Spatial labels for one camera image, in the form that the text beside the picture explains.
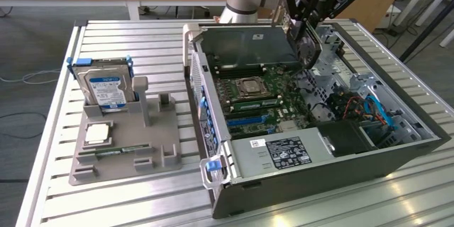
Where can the black graphics card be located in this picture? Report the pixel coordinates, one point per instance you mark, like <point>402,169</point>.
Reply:
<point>310,50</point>

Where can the wooden board panel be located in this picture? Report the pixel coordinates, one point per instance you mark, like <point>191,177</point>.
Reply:
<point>383,1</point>

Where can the dark metal drive cage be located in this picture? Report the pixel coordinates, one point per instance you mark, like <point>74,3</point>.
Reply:
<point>248,46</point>

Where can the silver installed CPU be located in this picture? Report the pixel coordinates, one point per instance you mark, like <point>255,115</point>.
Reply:
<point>254,86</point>

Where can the black case latch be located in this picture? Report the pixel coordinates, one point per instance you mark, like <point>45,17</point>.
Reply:
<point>204,68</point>

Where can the metal CPU socket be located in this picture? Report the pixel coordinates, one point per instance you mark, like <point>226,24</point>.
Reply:
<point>240,88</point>

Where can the green motherboard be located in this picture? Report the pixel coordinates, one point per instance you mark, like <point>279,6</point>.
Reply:
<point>283,99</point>

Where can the installed green RAM stick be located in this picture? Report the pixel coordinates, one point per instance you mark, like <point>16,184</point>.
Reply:
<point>255,105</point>

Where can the blue expansion slot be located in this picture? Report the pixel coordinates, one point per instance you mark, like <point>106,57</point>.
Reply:
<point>248,121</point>

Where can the silver chipset heatsink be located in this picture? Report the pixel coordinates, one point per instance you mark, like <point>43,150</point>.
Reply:
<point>290,126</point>

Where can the blue card retainer clip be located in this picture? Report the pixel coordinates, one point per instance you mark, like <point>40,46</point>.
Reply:
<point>203,108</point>
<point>214,132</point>

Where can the grey power supply unit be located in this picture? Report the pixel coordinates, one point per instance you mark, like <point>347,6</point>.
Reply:
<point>283,152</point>

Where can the hard disk in blue caddy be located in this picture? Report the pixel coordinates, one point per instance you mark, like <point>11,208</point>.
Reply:
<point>106,86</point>

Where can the grey plastic parts rack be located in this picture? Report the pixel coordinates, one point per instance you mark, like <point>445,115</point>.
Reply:
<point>142,142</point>

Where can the dark grey PC case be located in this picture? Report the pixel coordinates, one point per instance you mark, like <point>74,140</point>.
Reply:
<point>319,184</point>

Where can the loose silver CPU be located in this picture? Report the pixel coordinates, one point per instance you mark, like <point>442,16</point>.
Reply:
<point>96,133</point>

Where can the loose green RAM stick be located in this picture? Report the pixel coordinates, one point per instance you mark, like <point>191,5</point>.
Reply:
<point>114,150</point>

